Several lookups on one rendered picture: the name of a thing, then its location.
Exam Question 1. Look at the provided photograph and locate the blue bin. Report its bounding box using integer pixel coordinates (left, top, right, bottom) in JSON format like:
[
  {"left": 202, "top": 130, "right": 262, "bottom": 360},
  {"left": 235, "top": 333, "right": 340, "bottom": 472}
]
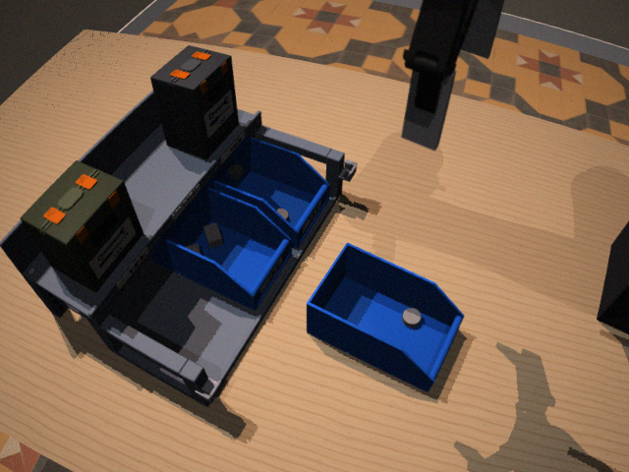
[
  {"left": 205, "top": 136, "right": 326, "bottom": 249},
  {"left": 149, "top": 186, "right": 288, "bottom": 310},
  {"left": 307, "top": 243, "right": 461, "bottom": 390}
]

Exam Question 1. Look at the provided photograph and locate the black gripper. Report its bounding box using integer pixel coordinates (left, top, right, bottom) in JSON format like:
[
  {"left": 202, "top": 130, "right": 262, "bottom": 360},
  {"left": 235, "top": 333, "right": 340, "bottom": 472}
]
[{"left": 401, "top": 0, "right": 504, "bottom": 151}]

